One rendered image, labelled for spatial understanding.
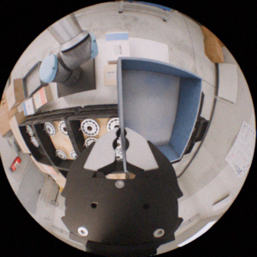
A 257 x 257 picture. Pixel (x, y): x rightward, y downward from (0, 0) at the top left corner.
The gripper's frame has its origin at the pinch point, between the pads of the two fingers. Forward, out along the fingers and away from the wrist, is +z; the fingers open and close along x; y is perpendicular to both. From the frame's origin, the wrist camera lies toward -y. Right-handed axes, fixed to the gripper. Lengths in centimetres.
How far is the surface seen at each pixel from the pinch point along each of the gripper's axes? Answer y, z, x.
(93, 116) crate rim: 4.1, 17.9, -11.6
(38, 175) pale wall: 210, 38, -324
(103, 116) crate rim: 4.4, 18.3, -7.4
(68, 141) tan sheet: 23, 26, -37
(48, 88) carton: -14, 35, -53
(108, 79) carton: -10.9, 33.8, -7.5
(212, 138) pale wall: 91, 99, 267
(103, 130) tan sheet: 16.3, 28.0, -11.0
